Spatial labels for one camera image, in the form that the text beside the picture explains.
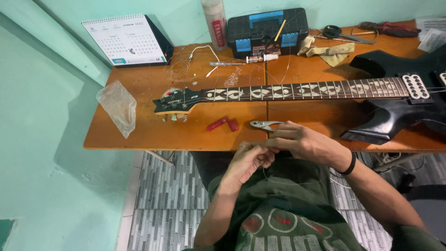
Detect black toolbox with blue latches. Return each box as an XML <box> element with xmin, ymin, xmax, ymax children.
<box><xmin>226</xmin><ymin>8</ymin><xmax>309</xmax><ymax>59</ymax></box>

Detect beige cloth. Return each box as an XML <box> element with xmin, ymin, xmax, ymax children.
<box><xmin>297</xmin><ymin>34</ymin><xmax>355</xmax><ymax>68</ymax></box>

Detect small glue bottle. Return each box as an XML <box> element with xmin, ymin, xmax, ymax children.
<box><xmin>246</xmin><ymin>53</ymin><xmax>279</xmax><ymax>65</ymax></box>

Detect metal table leg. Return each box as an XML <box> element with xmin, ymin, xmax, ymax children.
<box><xmin>374</xmin><ymin>153</ymin><xmax>426</xmax><ymax>174</ymax></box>
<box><xmin>146</xmin><ymin>151</ymin><xmax>176</xmax><ymax>167</ymax></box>

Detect white paper sheet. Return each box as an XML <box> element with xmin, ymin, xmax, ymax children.
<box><xmin>415</xmin><ymin>17</ymin><xmax>446</xmax><ymax>42</ymax></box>
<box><xmin>417</xmin><ymin>28</ymin><xmax>446</xmax><ymax>53</ymax></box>

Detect clear plastic bag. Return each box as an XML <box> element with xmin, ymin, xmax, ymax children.
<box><xmin>96</xmin><ymin>80</ymin><xmax>137</xmax><ymax>139</ymax></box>

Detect white can with red label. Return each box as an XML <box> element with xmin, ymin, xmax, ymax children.
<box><xmin>201</xmin><ymin>0</ymin><xmax>228</xmax><ymax>52</ymax></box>

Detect white cable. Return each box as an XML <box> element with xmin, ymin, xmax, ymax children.
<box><xmin>188</xmin><ymin>45</ymin><xmax>221</xmax><ymax>78</ymax></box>

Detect black handled scissors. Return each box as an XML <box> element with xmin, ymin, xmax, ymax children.
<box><xmin>309</xmin><ymin>25</ymin><xmax>376</xmax><ymax>45</ymax></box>

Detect coil of guitar strings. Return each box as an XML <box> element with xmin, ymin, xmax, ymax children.
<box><xmin>169</xmin><ymin>56</ymin><xmax>196</xmax><ymax>83</ymax></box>

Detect bare metal pliers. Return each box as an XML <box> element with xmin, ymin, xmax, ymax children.
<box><xmin>249</xmin><ymin>120</ymin><xmax>285</xmax><ymax>132</ymax></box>

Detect black wristband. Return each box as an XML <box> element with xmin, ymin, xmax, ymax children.
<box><xmin>337</xmin><ymin>152</ymin><xmax>357</xmax><ymax>176</ymax></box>

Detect black electric guitar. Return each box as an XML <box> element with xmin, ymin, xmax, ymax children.
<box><xmin>153</xmin><ymin>43</ymin><xmax>446</xmax><ymax>145</ymax></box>

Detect red handled pliers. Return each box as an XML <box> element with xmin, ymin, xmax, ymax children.
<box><xmin>358</xmin><ymin>21</ymin><xmax>422</xmax><ymax>38</ymax></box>

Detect black chair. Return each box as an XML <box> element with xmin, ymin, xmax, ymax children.
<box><xmin>397</xmin><ymin>173</ymin><xmax>446</xmax><ymax>245</ymax></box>

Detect green printed shirt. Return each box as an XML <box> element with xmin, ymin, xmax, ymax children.
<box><xmin>183</xmin><ymin>155</ymin><xmax>446</xmax><ymax>251</ymax></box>

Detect person's left hand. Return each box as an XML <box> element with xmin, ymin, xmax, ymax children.
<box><xmin>225</xmin><ymin>141</ymin><xmax>280</xmax><ymax>187</ymax></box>

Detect thin metal guitar string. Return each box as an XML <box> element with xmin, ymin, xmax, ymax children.
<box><xmin>262</xmin><ymin>148</ymin><xmax>319</xmax><ymax>187</ymax></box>

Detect person's right hand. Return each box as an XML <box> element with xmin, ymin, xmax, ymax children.
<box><xmin>264</xmin><ymin>120</ymin><xmax>352</xmax><ymax>172</ymax></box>

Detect yellow stick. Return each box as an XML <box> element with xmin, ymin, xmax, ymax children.
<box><xmin>273</xmin><ymin>19</ymin><xmax>287</xmax><ymax>43</ymax></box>

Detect crumpled clear plastic wrap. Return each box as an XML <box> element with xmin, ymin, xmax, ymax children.
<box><xmin>224</xmin><ymin>66</ymin><xmax>242</xmax><ymax>88</ymax></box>

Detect white desk calendar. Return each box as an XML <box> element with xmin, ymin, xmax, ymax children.
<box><xmin>81</xmin><ymin>14</ymin><xmax>174</xmax><ymax>69</ymax></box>

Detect long red handle sleeve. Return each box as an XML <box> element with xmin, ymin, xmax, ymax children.
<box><xmin>206</xmin><ymin>117</ymin><xmax>229</xmax><ymax>132</ymax></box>

